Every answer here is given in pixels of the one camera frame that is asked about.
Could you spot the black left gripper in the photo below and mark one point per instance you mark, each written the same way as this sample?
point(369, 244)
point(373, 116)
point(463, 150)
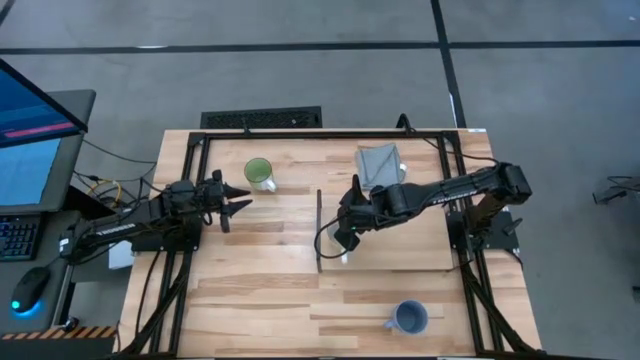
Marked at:
point(212, 195)

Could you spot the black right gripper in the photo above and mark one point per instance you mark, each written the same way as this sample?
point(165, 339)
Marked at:
point(360, 212)

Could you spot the tall pale yellow-green mug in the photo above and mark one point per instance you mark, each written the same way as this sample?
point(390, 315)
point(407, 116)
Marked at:
point(334, 250)

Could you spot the ribbed green white mug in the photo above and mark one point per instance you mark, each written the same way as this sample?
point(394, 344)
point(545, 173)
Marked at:
point(257, 171)

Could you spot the blue-grey mug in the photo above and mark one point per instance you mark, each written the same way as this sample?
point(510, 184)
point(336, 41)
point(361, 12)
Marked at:
point(410, 317)

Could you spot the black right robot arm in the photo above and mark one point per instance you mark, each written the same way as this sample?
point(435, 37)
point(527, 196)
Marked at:
point(450, 190)

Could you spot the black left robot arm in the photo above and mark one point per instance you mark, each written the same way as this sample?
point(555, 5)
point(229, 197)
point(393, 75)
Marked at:
point(120, 227)

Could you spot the wooden shelf board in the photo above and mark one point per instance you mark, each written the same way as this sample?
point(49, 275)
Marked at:
point(400, 250)

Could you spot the folded grey cloth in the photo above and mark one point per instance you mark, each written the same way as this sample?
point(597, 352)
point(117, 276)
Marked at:
point(377, 162)

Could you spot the black perforated floor panel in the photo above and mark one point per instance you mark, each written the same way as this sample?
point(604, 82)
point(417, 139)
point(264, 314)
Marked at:
point(260, 118)

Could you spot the white power adapter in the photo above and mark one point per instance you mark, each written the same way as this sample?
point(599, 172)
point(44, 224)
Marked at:
point(120, 257)

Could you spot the grey desk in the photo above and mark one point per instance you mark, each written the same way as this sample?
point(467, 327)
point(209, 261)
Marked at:
point(57, 235)

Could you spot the grey-framed computer monitor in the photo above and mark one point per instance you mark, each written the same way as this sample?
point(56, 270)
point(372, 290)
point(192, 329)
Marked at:
point(25, 172)

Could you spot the black keyboard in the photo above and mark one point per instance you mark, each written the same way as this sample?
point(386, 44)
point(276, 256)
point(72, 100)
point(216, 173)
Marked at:
point(17, 237)

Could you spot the black computer mouse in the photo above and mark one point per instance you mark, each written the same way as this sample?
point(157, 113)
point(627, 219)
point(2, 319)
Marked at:
point(31, 287)

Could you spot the black-framed computer monitor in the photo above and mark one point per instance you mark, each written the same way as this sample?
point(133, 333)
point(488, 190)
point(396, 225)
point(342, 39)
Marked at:
point(30, 110)

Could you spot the black hazard-striped box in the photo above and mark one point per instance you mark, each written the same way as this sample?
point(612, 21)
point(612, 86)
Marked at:
point(60, 345)

